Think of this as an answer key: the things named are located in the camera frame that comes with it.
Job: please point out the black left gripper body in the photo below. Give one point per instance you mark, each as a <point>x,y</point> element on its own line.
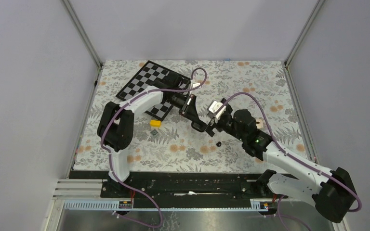
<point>186,104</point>

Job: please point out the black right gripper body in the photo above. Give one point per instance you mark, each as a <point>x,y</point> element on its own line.
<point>227,122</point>

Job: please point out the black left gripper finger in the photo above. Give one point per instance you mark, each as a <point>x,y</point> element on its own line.
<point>192,116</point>
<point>197,111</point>

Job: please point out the black earbud case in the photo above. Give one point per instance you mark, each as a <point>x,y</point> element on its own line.
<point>200,127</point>

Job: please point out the beige earbud charging case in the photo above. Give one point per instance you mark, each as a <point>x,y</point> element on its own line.
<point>260,123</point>

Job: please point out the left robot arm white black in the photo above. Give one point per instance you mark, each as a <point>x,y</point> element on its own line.
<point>116,125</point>

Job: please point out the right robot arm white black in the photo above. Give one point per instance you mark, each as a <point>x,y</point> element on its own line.
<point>330,192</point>

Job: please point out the yellow block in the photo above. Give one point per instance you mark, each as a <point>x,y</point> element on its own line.
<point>155,123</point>

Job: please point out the floral patterned table mat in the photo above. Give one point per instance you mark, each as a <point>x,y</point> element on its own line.
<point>259,86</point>

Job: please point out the black white checkerboard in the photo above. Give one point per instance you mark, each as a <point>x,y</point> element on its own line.
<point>147,74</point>

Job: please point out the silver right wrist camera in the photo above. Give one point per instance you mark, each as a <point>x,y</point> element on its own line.
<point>215,110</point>

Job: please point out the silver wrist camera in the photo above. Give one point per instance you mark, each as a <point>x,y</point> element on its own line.
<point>195,85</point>
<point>215,110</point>

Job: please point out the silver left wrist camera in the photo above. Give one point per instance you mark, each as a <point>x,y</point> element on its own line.
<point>195,85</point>

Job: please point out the white slotted cable duct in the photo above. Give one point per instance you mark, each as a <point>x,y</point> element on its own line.
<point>137,205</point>

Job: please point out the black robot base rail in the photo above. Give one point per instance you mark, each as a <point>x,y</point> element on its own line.
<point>188,188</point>

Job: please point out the right aluminium frame post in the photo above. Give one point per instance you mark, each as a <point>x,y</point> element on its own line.
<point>313,15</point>

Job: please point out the aluminium frame post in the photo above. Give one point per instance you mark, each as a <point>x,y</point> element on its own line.
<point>71,12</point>
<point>313,15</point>

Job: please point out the left aluminium frame post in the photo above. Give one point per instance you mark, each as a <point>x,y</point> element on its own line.
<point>71,12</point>

